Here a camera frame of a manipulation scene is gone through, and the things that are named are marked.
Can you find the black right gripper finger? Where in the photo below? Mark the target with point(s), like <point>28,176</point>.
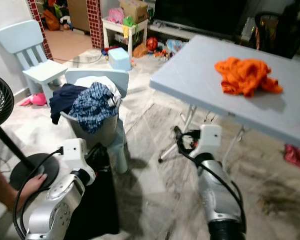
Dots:
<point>180,137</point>

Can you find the black garment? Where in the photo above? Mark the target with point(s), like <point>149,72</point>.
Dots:
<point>99,210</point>

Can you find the orange t-shirt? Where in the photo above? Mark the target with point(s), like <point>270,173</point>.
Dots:
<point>245,75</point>

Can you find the blue checked shirt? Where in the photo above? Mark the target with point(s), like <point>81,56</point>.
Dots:
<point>94,107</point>

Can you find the navy blue garment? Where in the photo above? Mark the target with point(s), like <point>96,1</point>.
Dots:
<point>64,100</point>

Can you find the white garment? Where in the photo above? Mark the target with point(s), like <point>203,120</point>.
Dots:
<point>87,82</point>

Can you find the pink plush toy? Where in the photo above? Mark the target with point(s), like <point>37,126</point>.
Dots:
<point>34,99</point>

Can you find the blue printed toy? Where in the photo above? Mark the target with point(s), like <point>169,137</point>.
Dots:
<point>176,46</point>

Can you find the person in black clothes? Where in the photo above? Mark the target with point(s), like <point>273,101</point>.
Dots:
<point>9,187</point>

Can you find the orange plastic bag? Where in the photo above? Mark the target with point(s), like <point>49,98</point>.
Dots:
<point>139,50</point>

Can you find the red ball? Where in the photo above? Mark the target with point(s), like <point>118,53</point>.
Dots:
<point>152,44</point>

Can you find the light blue plastic box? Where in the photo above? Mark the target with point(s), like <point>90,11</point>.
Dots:
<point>119,59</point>

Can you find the white television bench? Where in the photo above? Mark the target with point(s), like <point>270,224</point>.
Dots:
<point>185,34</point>

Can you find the red cloth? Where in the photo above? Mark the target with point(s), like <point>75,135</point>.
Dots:
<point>297,156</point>

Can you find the black flat television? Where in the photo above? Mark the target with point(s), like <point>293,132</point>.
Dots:
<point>200,15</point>

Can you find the green bag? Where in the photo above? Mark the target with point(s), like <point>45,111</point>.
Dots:
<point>128,21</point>

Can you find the small white side table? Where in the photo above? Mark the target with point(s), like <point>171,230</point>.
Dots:
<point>113,26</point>

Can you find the brown cardboard box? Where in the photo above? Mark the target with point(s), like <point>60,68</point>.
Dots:
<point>134,11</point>

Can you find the pink bag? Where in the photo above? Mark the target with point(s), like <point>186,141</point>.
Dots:
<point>115,16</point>

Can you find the black office chair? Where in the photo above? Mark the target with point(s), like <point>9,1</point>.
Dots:
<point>285,30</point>

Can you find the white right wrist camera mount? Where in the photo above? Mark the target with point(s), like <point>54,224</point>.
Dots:
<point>211,137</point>

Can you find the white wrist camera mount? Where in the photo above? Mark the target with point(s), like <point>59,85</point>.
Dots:
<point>72,155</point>
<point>211,137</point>

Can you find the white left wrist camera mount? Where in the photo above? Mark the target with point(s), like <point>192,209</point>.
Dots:
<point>72,155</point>

